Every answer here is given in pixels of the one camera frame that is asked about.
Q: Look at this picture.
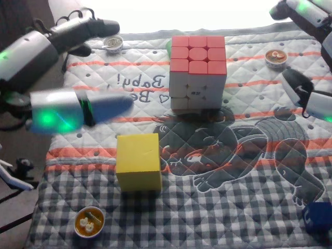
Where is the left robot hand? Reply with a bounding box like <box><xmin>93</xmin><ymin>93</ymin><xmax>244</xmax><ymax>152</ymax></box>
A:
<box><xmin>281</xmin><ymin>67</ymin><xmax>332</xmax><ymax>120</ymax></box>

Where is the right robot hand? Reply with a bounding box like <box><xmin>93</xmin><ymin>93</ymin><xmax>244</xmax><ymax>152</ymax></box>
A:
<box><xmin>30</xmin><ymin>89</ymin><xmax>134</xmax><ymax>135</ymax></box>

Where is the yellow foam block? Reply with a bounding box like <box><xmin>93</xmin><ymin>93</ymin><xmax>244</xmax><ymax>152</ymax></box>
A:
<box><xmin>116</xmin><ymin>132</ymin><xmax>163</xmax><ymax>193</ymax></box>

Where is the blue toy block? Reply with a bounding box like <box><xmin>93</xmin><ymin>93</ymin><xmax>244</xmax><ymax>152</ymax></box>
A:
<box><xmin>301</xmin><ymin>201</ymin><xmax>332</xmax><ymax>236</ymax></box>

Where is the Rubik's cube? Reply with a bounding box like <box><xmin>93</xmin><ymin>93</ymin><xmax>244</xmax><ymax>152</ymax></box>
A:
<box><xmin>168</xmin><ymin>35</ymin><xmax>228</xmax><ymax>112</ymax></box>

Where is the toy bowl with egg halves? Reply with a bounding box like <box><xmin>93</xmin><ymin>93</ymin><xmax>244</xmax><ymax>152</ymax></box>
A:
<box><xmin>264</xmin><ymin>49</ymin><xmax>288</xmax><ymax>70</ymax></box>

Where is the white toy bowl, blue pattern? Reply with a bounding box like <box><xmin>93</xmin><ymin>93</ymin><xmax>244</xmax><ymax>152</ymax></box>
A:
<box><xmin>101</xmin><ymin>35</ymin><xmax>124</xmax><ymax>54</ymax></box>

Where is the toy bowl with orange soup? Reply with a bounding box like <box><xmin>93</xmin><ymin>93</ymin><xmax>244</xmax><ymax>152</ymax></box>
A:
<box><xmin>74</xmin><ymin>206</ymin><xmax>106</xmax><ymax>238</ymax></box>

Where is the grey quilt with bear print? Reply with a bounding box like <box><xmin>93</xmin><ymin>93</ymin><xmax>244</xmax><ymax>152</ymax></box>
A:
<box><xmin>24</xmin><ymin>22</ymin><xmax>332</xmax><ymax>249</ymax></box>

